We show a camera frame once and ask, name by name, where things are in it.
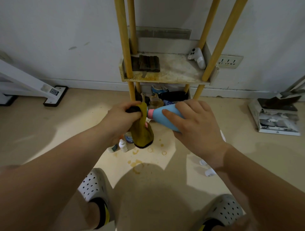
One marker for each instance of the person's right hand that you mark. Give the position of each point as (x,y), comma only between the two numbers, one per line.
(202,133)

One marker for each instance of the person's left hand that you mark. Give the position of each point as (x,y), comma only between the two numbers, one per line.
(118,119)

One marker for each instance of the person's left fingers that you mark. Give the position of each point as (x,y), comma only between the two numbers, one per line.
(133,114)

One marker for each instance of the person's right thumb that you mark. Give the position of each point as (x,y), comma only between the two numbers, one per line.
(172,117)

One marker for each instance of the blue bottle with pink cap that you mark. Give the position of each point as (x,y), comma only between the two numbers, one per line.
(164,116)

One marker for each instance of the stained yellow cloth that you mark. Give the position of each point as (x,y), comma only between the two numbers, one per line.
(141,133)

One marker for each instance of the person's left forearm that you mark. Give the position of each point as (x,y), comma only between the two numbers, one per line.
(52,176)

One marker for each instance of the person's right forearm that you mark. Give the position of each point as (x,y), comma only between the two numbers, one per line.
(262,190)

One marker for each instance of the black bag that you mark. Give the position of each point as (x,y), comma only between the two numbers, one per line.
(174,96)

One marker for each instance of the brown figurine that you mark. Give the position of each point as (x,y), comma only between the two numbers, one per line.
(156,101)

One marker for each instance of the small blue label can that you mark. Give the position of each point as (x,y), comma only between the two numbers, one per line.
(128,138)

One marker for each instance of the blue and white packet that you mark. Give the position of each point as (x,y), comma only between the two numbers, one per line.
(159,89)

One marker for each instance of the small white dropper bottle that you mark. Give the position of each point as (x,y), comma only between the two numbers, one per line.
(123,146)

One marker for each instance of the small white and teal bottle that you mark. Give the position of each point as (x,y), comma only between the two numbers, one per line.
(113,148)

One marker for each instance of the shelf rack with yellow poles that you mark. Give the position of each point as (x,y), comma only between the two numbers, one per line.
(171,69)

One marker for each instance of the white game controller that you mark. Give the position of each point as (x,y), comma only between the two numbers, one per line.
(198,57)

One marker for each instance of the white perforated left clog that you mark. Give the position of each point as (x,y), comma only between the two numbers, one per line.
(94,185)

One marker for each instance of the white perforated clog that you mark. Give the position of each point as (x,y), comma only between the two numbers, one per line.
(225,210)
(94,185)

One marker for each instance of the white dustpan box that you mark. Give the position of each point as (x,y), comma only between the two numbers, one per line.
(276,119)

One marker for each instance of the white perforated right clog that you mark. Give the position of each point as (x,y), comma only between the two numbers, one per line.
(225,210)

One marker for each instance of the white stand with black feet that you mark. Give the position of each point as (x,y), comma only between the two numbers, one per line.
(28,83)

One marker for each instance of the person's left leg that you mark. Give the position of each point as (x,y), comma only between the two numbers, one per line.
(76,214)

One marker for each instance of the white wall power socket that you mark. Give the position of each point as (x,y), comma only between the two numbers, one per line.
(230,61)

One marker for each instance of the grey wall vent plate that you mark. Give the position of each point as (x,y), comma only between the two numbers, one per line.
(164,32)

